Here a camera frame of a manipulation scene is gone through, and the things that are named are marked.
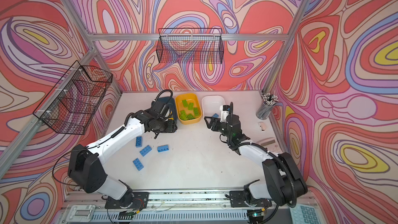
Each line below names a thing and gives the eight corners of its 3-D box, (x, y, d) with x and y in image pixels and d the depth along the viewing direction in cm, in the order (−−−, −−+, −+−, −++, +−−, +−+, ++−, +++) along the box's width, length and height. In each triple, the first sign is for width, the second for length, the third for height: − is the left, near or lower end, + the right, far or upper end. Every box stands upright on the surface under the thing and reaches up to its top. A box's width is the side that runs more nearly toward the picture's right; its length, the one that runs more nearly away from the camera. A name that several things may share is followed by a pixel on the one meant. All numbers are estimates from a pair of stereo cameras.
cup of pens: (255, 117, 106) (263, 100, 93) (257, 108, 111) (264, 91, 98) (267, 121, 104) (277, 104, 91) (269, 112, 109) (278, 95, 96)
